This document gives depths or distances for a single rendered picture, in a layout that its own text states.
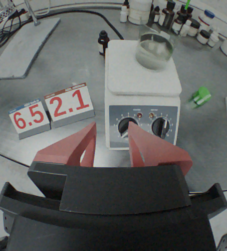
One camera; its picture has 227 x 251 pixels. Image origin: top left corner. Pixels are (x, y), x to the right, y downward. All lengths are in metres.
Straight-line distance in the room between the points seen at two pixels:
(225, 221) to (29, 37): 0.86
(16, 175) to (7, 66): 0.34
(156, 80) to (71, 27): 0.38
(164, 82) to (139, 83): 0.04
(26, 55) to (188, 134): 0.50
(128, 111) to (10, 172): 0.30
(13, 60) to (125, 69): 0.38
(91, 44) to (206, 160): 0.42
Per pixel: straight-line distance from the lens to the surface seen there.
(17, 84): 0.41
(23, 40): 0.56
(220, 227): 0.45
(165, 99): 0.22
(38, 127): 0.30
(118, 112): 0.21
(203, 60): 0.48
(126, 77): 0.20
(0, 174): 0.39
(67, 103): 0.27
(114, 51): 0.24
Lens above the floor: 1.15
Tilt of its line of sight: 76 degrees down
